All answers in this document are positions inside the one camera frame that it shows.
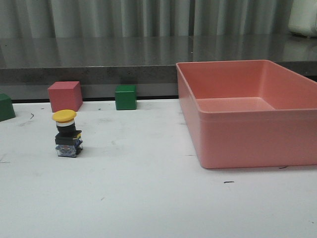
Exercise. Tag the pink plastic bin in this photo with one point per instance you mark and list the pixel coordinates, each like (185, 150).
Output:
(248, 113)

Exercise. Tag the white appliance in background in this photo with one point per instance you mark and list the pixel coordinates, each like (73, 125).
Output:
(303, 18)

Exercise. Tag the green cube block left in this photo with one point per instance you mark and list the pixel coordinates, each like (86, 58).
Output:
(6, 108)

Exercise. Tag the green cube block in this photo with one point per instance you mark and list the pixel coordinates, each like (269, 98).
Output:
(126, 97)
(6, 108)

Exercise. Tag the yellow push button switch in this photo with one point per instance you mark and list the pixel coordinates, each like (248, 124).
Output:
(68, 141)

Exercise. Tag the pink cube block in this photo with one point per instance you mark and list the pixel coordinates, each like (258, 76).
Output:
(65, 95)

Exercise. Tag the green cube block centre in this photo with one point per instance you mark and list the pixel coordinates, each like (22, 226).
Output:
(126, 97)

